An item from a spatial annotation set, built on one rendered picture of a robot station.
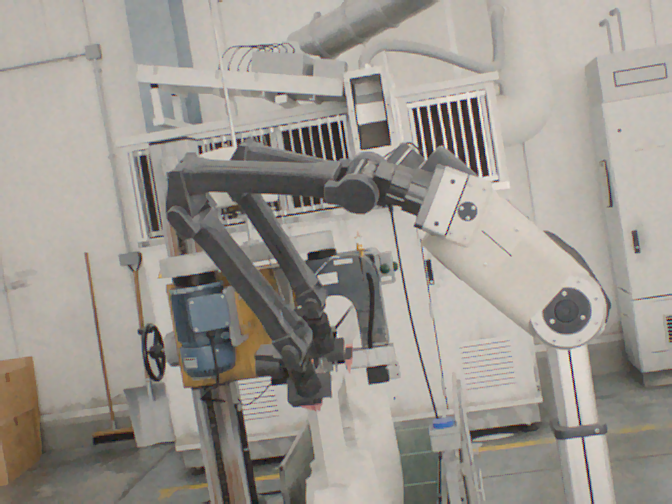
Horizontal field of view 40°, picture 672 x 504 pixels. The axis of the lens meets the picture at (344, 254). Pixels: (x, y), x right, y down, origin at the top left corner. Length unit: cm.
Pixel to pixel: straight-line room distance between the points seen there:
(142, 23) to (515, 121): 265
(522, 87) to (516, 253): 392
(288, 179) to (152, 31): 491
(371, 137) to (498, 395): 167
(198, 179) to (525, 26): 413
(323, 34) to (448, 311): 174
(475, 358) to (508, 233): 365
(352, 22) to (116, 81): 247
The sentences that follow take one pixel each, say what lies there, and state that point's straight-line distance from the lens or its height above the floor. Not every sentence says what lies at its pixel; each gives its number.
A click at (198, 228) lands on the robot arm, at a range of 183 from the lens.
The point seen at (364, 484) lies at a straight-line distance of 233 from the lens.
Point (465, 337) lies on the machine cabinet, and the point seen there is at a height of 61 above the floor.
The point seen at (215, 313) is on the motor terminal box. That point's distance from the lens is 244.
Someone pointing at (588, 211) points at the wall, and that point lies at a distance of 670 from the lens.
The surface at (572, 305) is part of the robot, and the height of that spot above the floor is 121.
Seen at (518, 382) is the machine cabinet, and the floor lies 31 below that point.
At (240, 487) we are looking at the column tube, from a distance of 286.
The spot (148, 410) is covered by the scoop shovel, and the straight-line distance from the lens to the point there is 688.
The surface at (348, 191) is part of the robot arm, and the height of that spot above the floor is 150.
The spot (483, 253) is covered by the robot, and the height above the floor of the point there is 135.
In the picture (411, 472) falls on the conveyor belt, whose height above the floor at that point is 38.
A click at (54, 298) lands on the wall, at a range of 728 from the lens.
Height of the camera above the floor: 148
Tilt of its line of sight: 3 degrees down
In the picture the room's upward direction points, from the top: 9 degrees counter-clockwise
